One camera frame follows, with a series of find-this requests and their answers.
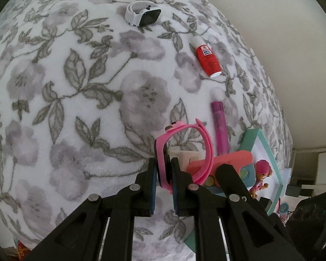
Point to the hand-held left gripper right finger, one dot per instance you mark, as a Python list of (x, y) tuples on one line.
[(175, 190)]

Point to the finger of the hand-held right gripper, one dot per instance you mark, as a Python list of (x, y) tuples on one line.
[(229, 179)]

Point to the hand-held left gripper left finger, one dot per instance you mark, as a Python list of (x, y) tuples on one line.
[(152, 190)]

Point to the pink smartwatch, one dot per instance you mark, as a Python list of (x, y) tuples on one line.
[(159, 152)]

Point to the teal cardboard box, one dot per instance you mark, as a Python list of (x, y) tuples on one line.
[(248, 137)]

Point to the coral pink toy block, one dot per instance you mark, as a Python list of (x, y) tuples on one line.
[(225, 157)]

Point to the bead jar with teal lid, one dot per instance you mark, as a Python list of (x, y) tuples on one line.
[(284, 210)]

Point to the pink puppy toy figure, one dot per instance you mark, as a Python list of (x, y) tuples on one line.
[(260, 168)]

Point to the dark grey charger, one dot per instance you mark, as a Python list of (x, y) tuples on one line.
[(293, 190)]

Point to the beige toy piece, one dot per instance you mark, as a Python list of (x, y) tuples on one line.
[(184, 156)]

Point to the white charging hub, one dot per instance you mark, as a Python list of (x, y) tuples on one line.
[(287, 174)]

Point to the white wooden furniture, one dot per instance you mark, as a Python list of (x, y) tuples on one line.
[(323, 163)]

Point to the pompom pen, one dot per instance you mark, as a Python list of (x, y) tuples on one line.
[(220, 125)]

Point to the red glue stick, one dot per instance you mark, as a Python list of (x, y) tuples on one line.
[(207, 57)]

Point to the floral blanket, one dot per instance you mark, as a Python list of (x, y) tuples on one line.
[(70, 87)]

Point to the red patterned item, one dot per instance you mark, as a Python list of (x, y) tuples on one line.
[(21, 250)]

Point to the white smartwatch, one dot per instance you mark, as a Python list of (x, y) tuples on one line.
[(134, 13)]

